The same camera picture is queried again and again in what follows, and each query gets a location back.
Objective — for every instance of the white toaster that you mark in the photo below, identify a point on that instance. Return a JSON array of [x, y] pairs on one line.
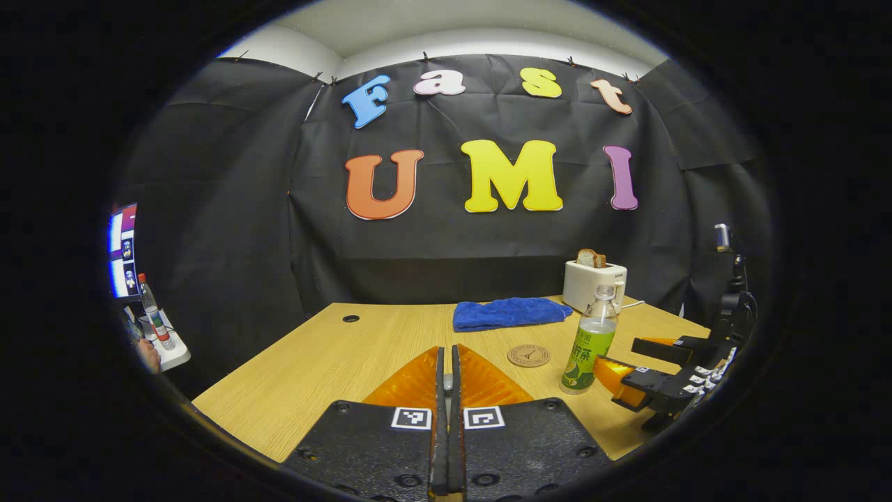
[[589, 286]]

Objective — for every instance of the round brown coaster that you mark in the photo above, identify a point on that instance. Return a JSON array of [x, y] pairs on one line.
[[528, 355]]

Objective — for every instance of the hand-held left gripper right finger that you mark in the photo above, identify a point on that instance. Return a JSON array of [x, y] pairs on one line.
[[519, 446]]

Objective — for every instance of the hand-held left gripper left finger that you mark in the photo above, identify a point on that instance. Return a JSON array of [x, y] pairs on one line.
[[376, 446]]

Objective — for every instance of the brown bread slice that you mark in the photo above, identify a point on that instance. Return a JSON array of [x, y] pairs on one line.
[[591, 259]]

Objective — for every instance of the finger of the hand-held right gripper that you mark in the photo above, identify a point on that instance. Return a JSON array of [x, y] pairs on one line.
[[655, 385], [672, 348]]

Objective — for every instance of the green label water bottle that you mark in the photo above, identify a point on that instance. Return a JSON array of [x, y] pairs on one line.
[[589, 348]]

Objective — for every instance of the blue towel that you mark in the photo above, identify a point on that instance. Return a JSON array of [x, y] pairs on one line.
[[509, 314]]

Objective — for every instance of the red cap plastic bottle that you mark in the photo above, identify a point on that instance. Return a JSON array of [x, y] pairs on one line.
[[155, 317]]

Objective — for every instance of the computer monitor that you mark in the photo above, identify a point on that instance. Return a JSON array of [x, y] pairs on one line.
[[124, 251]]

